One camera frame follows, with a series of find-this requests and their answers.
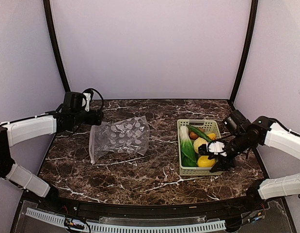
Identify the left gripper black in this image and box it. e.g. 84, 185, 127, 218
71, 109, 103, 126

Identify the bok choy toy green white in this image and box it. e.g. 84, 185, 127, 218
179, 126, 197, 167

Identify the pale green plastic basket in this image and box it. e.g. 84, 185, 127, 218
177, 119, 222, 176

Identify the clear dotted zip top bag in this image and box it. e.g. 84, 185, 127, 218
89, 116, 150, 164

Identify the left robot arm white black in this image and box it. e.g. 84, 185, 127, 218
0, 88, 103, 212

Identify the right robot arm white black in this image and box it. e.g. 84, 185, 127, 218
205, 110, 300, 211

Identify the beige wrinkled round food toy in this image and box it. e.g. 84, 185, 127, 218
193, 137, 207, 154

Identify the yellow lemon toy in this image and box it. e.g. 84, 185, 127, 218
197, 155, 216, 167

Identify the orange yellow pepper toy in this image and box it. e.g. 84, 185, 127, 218
207, 133, 217, 140

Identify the brown potato toy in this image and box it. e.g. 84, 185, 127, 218
189, 131, 199, 140

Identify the green cucumber toy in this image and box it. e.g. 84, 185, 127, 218
187, 125, 212, 142

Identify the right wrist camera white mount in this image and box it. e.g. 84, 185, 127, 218
198, 141, 227, 157

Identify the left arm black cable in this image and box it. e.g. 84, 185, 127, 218
45, 87, 104, 136

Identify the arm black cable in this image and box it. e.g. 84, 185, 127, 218
270, 117, 300, 139
45, 87, 104, 136

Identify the black front rail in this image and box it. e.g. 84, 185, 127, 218
38, 194, 284, 220

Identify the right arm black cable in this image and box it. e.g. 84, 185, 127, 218
270, 117, 300, 139

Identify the white slotted cable duct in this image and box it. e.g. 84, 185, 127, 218
25, 207, 226, 233

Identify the left black frame post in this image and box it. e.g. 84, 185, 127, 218
43, 0, 71, 92

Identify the black frame post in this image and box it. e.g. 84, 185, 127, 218
228, 0, 258, 108
43, 0, 71, 92

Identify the right black frame post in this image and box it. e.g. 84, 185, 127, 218
228, 0, 258, 108

